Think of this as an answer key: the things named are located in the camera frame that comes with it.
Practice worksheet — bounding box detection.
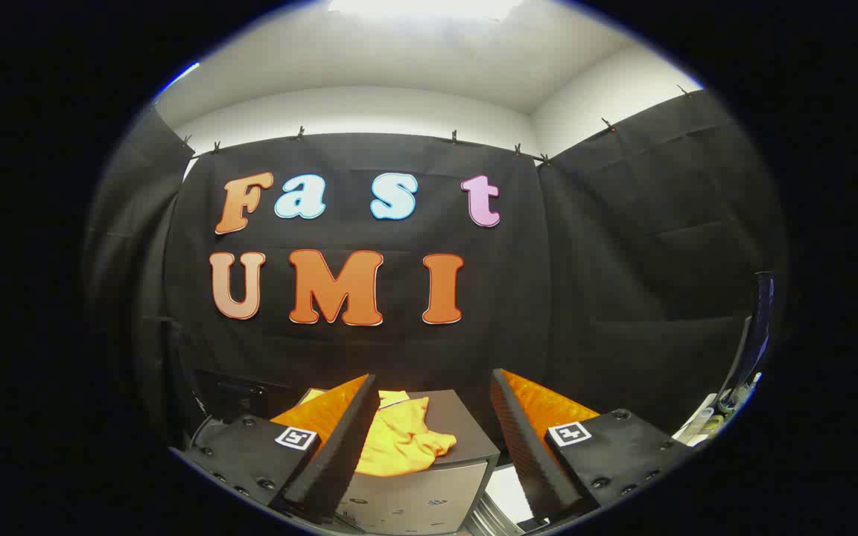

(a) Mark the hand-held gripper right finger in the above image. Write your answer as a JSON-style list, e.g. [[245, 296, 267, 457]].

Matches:
[[490, 368, 698, 523]]

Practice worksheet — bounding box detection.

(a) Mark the clear plastic bottle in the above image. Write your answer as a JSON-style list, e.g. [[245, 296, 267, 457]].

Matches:
[[673, 395, 729, 447]]

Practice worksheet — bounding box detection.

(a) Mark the ceiling light panel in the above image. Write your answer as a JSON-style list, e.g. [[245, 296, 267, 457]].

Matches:
[[327, 0, 528, 20]]

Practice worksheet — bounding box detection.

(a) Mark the yellow orange shirt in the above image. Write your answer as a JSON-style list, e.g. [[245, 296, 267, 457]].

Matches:
[[355, 390, 458, 478]]

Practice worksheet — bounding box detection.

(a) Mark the black backdrop cloth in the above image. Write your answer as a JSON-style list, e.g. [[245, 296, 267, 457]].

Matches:
[[83, 89, 784, 455]]

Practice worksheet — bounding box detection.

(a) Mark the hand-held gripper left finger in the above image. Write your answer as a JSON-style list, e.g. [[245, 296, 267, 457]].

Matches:
[[168, 374, 381, 526]]

